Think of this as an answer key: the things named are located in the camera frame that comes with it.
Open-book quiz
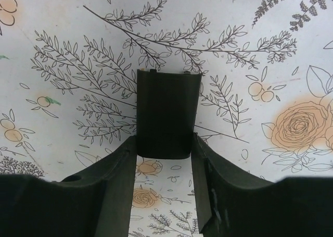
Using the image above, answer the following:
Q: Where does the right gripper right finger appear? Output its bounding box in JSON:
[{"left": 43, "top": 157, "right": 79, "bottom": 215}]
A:
[{"left": 191, "top": 134, "right": 332, "bottom": 236}]

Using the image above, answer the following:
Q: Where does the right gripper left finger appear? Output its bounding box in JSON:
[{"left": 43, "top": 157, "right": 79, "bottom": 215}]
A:
[{"left": 1, "top": 136, "right": 136, "bottom": 236}]

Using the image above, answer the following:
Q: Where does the black battery cover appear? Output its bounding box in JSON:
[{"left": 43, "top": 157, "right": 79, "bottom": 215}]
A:
[{"left": 136, "top": 69, "right": 202, "bottom": 159}]

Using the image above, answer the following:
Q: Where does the floral table mat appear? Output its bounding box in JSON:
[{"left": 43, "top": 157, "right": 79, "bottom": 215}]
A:
[{"left": 1, "top": 0, "right": 332, "bottom": 236}]

